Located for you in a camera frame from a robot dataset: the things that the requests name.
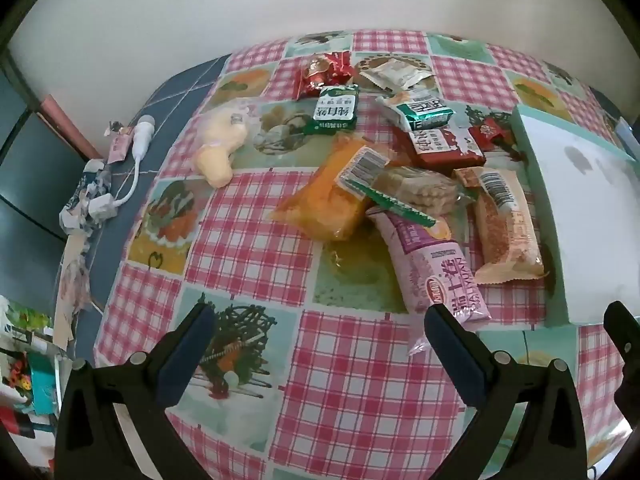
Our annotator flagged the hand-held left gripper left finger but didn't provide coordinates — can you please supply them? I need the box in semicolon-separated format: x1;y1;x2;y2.
52;292;218;480

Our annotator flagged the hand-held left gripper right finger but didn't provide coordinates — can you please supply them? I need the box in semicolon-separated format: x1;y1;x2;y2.
424;302;588;480

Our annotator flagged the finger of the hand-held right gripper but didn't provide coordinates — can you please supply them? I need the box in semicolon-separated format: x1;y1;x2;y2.
603;301;640;428

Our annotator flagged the pink cake roll packet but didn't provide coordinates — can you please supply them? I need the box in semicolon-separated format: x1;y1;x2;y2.
367;207;492;356

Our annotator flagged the white tray teal rim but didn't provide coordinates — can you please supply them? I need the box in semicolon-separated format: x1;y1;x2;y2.
510;105;640;328

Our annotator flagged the tan cake packet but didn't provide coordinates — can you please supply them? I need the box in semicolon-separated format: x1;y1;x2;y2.
452;166;546;286

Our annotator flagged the clear cracker packet green edge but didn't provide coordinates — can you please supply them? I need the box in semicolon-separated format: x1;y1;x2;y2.
345;165;476;231

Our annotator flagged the oblong cream pastry packet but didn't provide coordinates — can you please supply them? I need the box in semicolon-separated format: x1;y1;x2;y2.
192;147;236;189

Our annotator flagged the orange snack packet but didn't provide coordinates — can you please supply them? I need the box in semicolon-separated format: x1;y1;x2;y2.
270;132;401;242

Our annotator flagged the red and white biscuit packet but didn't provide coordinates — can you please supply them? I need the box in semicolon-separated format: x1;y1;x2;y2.
392;122;487;170

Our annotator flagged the round cream pastry packet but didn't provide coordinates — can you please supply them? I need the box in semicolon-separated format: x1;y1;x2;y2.
197;102;261;153

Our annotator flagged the small red candy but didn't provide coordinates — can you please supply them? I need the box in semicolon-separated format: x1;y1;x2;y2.
469;117;511;151

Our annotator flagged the green and white biscuit packet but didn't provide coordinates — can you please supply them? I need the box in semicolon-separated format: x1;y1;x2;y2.
376;91;456;133

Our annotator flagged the green and white milk packet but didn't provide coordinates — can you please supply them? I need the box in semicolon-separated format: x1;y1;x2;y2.
302;85;361;136

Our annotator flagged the pink checkered printed tablecloth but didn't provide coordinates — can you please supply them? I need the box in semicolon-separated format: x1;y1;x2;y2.
92;30;640;480

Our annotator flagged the paper strip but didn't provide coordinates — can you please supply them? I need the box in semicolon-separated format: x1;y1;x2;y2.
52;232;93;351

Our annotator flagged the colourful printed paper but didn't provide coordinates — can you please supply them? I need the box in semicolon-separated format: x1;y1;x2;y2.
0;295;66;461

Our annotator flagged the crumpled paper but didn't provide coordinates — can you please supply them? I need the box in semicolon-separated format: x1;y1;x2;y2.
59;159;118;238

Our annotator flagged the pink paper tag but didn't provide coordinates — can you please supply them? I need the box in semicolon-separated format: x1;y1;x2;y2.
104;121;135;163

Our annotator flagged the white snack packet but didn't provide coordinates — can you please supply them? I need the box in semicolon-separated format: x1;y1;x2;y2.
359;57;433;93

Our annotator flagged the shiny red candy packet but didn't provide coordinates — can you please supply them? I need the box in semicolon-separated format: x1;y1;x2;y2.
299;52;355;101

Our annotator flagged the white charger cable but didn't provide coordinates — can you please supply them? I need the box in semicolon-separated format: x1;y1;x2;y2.
87;115;156;221

